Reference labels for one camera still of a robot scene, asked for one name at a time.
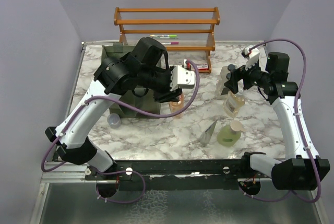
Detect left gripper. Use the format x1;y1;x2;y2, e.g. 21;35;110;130
138;66;183;102

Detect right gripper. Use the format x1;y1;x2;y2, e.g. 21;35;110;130
225;56;271;93

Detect orange bottle pink cap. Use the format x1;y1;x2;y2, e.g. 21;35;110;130
169;92;184;113

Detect green canvas bag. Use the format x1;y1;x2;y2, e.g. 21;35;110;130
100;43;162;120

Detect clear square bottle black caps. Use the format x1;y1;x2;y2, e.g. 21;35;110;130
214;64;236;98

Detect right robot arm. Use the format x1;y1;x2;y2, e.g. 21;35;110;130
224;49;330;191

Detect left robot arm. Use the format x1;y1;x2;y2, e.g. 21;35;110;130
45;37;194;180

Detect amber mouthwash bottle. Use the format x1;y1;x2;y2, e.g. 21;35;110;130
223;89;246;117

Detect red card box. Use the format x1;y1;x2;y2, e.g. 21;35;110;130
196;63;209;72

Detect magenta marker pen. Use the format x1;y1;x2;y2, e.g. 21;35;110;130
162;42;179;45

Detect small blue cup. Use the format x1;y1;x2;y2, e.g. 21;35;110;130
107;113;121;128

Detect green marker pen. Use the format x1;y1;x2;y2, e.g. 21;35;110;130
150;34;177;39

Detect green soap pump dispenser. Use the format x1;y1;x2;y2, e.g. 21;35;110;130
217;120;245;147

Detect silver foil pouch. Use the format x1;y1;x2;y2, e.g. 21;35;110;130
199;120;218;146

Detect wooden shelf rack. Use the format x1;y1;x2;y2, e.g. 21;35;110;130
113;7;221;73

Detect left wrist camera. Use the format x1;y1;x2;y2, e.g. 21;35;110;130
170;60;195;91

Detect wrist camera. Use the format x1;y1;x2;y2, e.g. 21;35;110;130
170;60;195;91
241;45;260;70

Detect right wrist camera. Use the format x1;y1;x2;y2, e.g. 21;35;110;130
241;45;260;70

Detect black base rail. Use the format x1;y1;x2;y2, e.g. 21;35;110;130
85;159;265;196

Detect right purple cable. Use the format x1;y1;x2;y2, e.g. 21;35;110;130
238;38;323;204

